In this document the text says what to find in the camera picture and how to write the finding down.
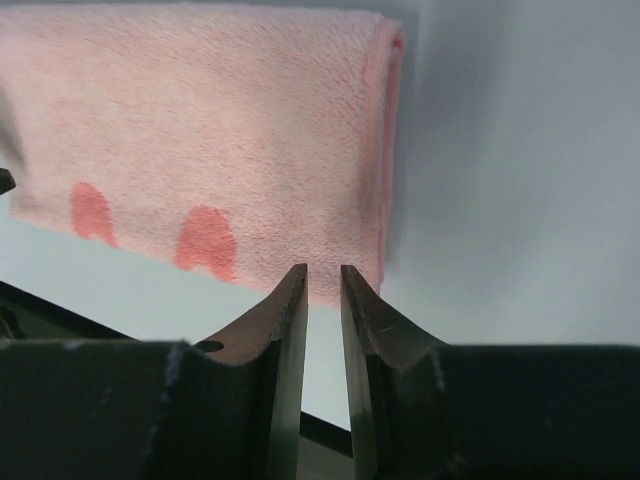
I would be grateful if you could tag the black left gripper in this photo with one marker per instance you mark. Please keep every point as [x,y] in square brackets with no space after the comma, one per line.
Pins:
[7,182]

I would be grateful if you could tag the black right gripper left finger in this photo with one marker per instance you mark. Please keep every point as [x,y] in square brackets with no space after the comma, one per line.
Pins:
[227,407]

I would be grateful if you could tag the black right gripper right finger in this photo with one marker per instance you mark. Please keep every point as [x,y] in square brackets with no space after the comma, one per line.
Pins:
[424,409]

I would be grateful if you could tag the pink cartoon face towel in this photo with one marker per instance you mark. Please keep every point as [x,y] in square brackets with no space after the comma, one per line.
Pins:
[232,140]

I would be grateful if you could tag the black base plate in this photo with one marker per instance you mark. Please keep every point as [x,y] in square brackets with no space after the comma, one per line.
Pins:
[325,450]

